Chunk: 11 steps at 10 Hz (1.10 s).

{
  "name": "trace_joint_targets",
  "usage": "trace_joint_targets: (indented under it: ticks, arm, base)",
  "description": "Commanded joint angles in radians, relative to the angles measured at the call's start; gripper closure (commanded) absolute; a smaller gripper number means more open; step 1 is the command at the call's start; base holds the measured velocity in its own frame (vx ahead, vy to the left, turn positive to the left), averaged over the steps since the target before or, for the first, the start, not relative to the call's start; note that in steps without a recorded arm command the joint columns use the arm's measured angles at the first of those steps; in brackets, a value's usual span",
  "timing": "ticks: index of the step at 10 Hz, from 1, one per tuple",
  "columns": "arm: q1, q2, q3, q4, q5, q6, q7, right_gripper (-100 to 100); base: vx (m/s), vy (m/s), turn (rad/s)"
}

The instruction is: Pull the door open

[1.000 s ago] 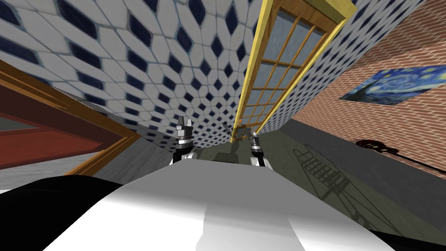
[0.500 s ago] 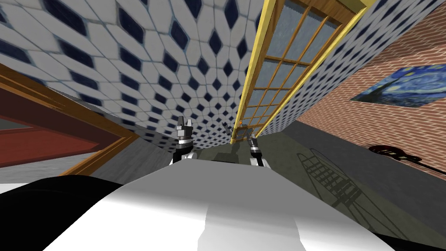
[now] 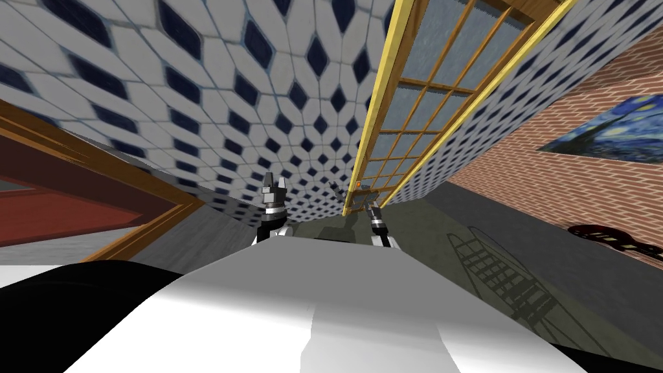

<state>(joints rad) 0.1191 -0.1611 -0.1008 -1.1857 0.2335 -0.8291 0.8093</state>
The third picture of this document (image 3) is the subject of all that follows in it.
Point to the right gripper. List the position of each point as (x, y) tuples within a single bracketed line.
[(372, 211)]

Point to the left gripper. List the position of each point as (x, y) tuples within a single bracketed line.
[(274, 197)]

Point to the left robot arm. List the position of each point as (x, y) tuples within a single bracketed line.
[(77, 311)]

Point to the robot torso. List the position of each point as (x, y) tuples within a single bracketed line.
[(331, 311)]

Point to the yellow-framed glass door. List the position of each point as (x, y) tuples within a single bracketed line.
[(440, 98)]

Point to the dark red guitar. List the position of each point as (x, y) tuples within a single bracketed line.
[(606, 237)]

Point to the blue swirl painting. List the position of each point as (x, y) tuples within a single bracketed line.
[(616, 132)]

